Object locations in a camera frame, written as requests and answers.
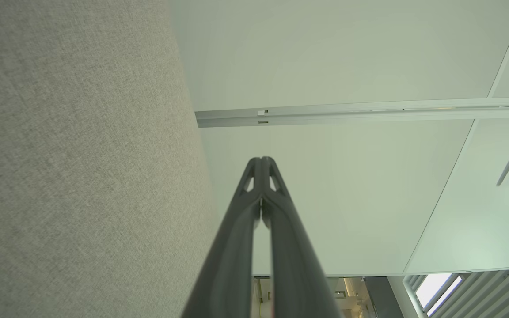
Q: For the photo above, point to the aluminium wall rail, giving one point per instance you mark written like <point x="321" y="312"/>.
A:
<point x="347" y="113"/>

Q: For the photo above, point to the grey window blinds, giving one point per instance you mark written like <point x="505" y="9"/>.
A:
<point x="493" y="296"/>

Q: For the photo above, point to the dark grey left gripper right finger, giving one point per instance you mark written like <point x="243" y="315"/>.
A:
<point x="294" y="274"/>

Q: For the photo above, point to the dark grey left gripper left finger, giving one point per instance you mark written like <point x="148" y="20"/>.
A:
<point x="228" y="265"/>

